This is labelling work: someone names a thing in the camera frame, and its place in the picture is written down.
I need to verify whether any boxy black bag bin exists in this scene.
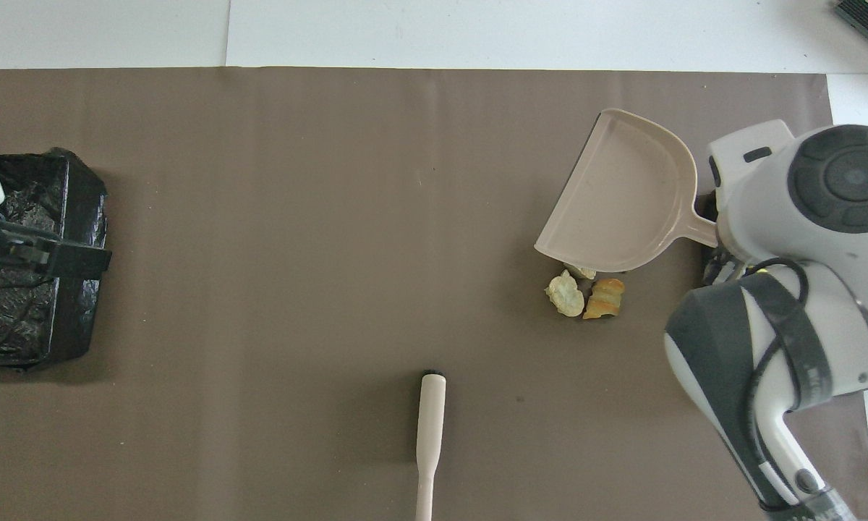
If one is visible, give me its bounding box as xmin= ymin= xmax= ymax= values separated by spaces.
xmin=0 ymin=148 xmax=109 ymax=373

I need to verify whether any beige hand brush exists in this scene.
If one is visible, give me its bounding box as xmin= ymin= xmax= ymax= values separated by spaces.
xmin=414 ymin=370 xmax=447 ymax=521

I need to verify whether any brown paper table mat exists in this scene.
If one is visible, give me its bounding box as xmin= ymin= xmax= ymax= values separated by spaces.
xmin=0 ymin=67 xmax=868 ymax=521

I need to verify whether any pink plastic dustpan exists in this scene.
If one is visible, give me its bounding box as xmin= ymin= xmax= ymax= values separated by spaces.
xmin=534 ymin=109 xmax=718 ymax=274

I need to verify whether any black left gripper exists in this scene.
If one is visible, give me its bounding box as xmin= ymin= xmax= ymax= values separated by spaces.
xmin=0 ymin=217 xmax=113 ymax=281

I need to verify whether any orange striped rock piece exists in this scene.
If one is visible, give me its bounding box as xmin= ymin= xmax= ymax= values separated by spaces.
xmin=582 ymin=278 xmax=626 ymax=321

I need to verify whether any rounded beige rock piece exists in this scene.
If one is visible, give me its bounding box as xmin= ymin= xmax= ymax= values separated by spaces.
xmin=545 ymin=269 xmax=585 ymax=318

